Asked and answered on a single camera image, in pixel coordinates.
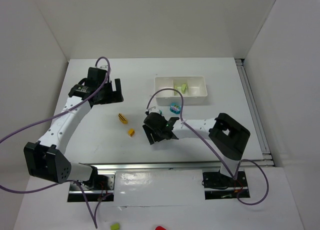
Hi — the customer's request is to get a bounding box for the lime green lego brick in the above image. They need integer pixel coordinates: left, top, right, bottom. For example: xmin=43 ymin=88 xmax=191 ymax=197
xmin=174 ymin=85 xmax=181 ymax=91
xmin=180 ymin=83 xmax=188 ymax=94

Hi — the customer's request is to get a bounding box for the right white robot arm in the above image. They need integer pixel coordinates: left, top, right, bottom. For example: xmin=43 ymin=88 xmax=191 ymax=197
xmin=142 ymin=112 xmax=251 ymax=179

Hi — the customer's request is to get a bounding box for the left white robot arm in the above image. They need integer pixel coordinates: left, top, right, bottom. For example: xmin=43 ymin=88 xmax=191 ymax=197
xmin=23 ymin=67 xmax=124 ymax=188

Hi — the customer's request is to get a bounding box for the teal frog lego brick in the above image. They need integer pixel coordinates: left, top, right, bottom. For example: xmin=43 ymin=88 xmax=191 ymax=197
xmin=169 ymin=103 xmax=181 ymax=115

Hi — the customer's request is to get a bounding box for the small orange lego brick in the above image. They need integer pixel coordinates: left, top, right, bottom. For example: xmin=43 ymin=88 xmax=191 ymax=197
xmin=128 ymin=128 xmax=135 ymax=137

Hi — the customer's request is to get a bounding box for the yellow striped bee lego brick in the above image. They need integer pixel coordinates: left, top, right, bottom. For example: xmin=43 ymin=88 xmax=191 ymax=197
xmin=118 ymin=113 xmax=128 ymax=125

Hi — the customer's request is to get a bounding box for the white three-compartment tray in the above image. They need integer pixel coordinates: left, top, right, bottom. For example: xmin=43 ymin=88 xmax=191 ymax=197
xmin=154 ymin=76 xmax=208 ymax=106

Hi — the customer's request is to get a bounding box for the red object foreground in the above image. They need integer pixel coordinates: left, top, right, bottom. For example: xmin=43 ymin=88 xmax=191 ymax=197
xmin=155 ymin=225 xmax=167 ymax=230

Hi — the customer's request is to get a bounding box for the green lego brick foreground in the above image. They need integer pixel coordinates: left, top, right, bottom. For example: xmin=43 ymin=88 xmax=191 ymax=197
xmin=110 ymin=222 xmax=121 ymax=230

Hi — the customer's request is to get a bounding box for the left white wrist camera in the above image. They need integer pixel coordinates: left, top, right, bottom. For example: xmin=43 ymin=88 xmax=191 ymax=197
xmin=97 ymin=65 xmax=109 ymax=70

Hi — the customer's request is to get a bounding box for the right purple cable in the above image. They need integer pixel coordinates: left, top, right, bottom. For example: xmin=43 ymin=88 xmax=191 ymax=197
xmin=145 ymin=88 xmax=270 ymax=206

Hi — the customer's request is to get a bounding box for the purple cable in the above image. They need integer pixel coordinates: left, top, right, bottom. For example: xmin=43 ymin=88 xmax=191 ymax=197
xmin=145 ymin=88 xmax=270 ymax=206
xmin=0 ymin=56 xmax=111 ymax=229

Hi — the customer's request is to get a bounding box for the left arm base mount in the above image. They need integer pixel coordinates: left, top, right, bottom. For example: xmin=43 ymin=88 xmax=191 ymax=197
xmin=67 ymin=172 xmax=116 ymax=203

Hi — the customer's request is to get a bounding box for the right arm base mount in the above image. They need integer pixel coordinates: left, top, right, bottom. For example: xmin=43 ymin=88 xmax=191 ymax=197
xmin=201 ymin=171 xmax=250 ymax=200

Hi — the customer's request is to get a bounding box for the aluminium rail front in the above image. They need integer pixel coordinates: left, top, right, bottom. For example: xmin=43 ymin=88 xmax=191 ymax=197
xmin=77 ymin=159 xmax=273 ymax=172

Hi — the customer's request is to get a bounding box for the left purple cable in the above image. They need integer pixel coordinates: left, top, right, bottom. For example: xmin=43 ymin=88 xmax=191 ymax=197
xmin=0 ymin=56 xmax=111 ymax=229

